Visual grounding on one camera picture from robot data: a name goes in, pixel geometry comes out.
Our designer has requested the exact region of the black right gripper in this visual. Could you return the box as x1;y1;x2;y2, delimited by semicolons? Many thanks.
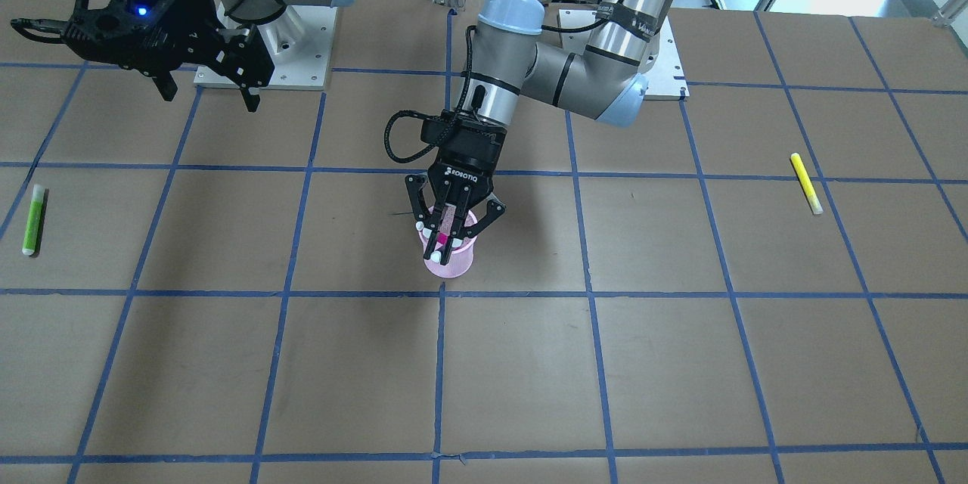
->
11;0;275;113

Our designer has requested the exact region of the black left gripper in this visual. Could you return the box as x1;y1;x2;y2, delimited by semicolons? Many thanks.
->
405;110;506;265

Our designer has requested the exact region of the pink mesh cup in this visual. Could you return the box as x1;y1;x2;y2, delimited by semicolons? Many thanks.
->
415;211;477;278

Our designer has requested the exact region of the green highlighter pen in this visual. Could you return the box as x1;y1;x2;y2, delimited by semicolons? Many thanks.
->
21;184;46;256

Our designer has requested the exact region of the yellow highlighter pen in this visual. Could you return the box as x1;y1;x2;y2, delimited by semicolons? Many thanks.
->
790;152;824;216

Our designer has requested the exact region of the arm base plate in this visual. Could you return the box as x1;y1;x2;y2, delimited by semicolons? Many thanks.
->
194;6;335;91
556;8;690;101

